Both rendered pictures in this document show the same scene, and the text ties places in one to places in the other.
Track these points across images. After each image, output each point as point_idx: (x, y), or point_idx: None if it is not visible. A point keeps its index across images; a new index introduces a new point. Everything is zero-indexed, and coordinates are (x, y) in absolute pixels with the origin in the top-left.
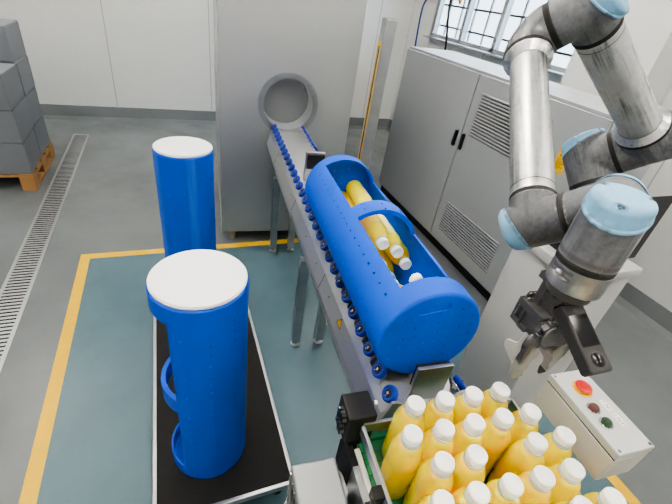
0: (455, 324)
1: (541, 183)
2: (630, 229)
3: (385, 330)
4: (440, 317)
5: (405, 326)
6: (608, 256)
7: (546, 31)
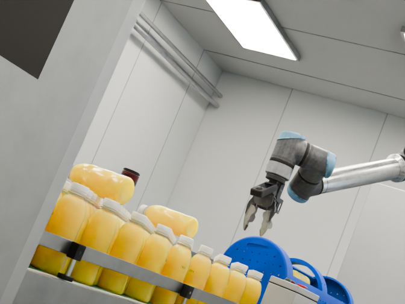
0: (268, 269)
1: None
2: (282, 136)
3: (225, 251)
4: (259, 257)
5: (237, 254)
6: (276, 149)
7: (402, 152)
